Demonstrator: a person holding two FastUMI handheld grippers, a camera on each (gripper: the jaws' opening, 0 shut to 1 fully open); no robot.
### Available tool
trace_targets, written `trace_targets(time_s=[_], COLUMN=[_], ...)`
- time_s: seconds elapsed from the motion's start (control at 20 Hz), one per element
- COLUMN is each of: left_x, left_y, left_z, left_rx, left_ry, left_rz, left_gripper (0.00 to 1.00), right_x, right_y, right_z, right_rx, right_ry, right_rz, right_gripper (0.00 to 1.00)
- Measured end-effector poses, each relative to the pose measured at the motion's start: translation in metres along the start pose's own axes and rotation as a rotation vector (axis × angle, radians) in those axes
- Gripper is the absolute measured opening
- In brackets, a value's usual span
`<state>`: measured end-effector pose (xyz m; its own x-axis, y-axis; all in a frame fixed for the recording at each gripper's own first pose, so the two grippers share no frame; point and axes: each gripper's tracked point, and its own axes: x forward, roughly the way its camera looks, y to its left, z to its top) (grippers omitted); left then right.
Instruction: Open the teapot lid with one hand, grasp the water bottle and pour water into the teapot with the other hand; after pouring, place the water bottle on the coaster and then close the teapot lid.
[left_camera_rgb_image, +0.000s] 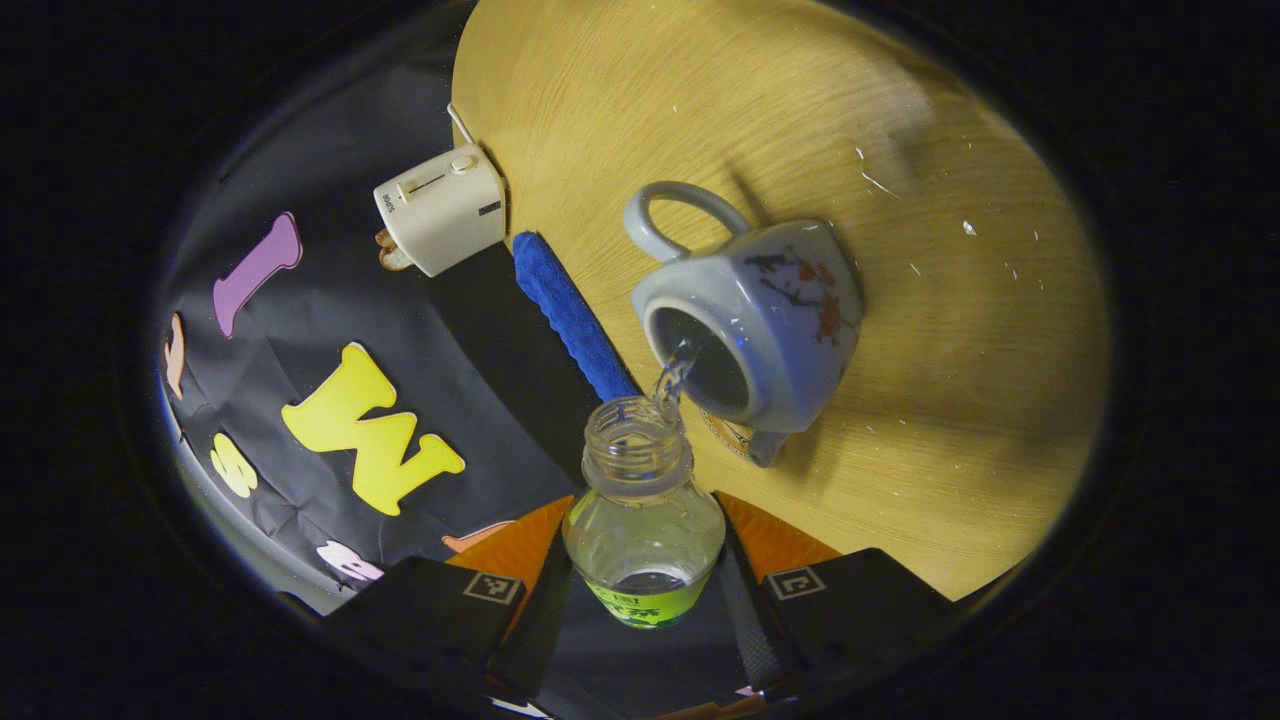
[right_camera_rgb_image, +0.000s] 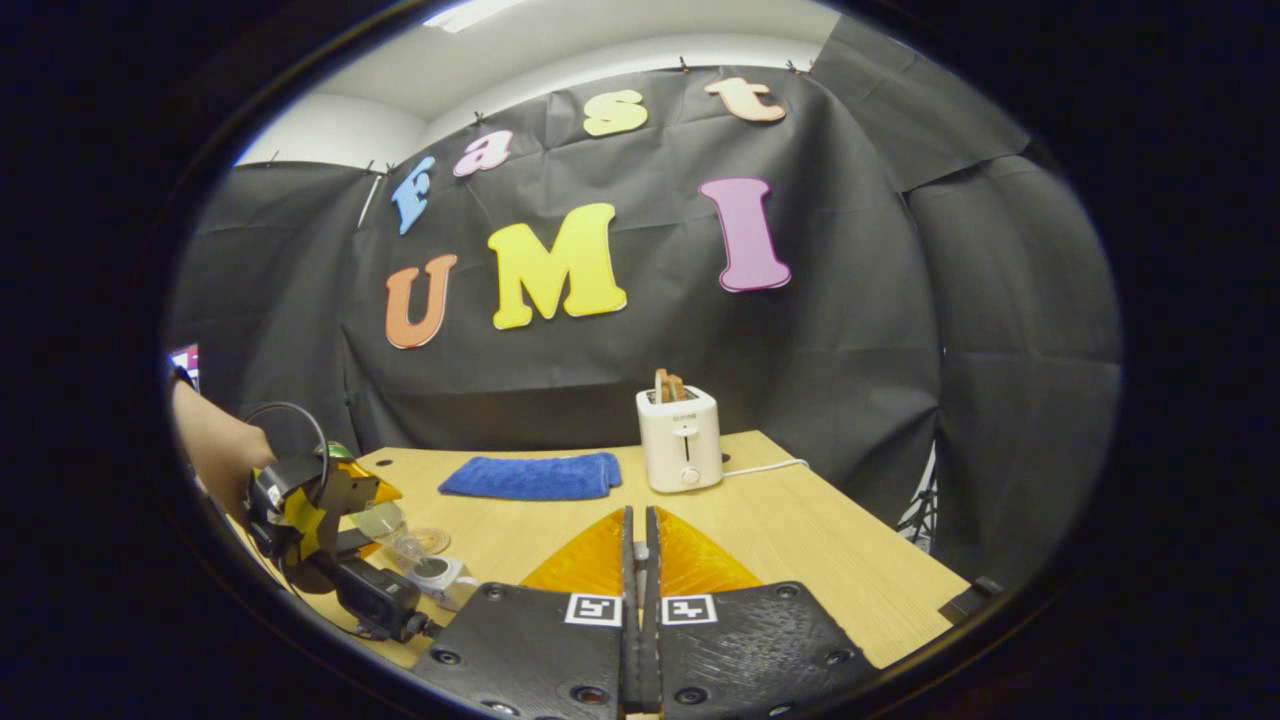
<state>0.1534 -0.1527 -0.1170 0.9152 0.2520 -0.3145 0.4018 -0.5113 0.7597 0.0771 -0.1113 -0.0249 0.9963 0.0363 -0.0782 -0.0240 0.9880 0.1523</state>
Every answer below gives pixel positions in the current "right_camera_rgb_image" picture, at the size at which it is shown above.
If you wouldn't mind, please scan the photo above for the white toaster power cable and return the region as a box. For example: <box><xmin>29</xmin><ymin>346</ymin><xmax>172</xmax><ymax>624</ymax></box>
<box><xmin>720</xmin><ymin>458</ymin><xmax>811</xmax><ymax>479</ymax></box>

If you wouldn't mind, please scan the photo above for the white teacup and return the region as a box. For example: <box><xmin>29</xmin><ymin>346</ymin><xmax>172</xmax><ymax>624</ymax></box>
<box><xmin>405</xmin><ymin>555</ymin><xmax>479</xmax><ymax>611</ymax></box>

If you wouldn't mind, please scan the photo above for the blue folded towel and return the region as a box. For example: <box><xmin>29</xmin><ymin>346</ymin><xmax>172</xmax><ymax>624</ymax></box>
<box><xmin>438</xmin><ymin>452</ymin><xmax>623</xmax><ymax>502</ymax></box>

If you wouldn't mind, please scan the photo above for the white toaster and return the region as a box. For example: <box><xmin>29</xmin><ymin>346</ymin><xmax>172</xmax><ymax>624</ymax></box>
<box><xmin>636</xmin><ymin>385</ymin><xmax>723</xmax><ymax>494</ymax></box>

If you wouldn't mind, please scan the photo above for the black backdrop cloth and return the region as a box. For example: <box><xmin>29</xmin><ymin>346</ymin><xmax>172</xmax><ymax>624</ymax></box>
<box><xmin>165</xmin><ymin>15</ymin><xmax>1123</xmax><ymax>591</ymax></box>

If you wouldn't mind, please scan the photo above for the green label water bottle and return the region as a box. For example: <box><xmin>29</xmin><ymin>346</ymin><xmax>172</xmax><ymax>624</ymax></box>
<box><xmin>320</xmin><ymin>440</ymin><xmax>436</xmax><ymax>576</ymax></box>

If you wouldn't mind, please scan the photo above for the black tripod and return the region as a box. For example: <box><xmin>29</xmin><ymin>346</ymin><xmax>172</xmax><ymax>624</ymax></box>
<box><xmin>895</xmin><ymin>445</ymin><xmax>941</xmax><ymax>553</ymax></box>

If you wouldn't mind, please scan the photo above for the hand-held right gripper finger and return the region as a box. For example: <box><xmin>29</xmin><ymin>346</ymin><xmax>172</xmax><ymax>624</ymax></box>
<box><xmin>641</xmin><ymin>505</ymin><xmax>883</xmax><ymax>720</ymax></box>
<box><xmin>408</xmin><ymin>505</ymin><xmax>642</xmax><ymax>720</ymax></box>

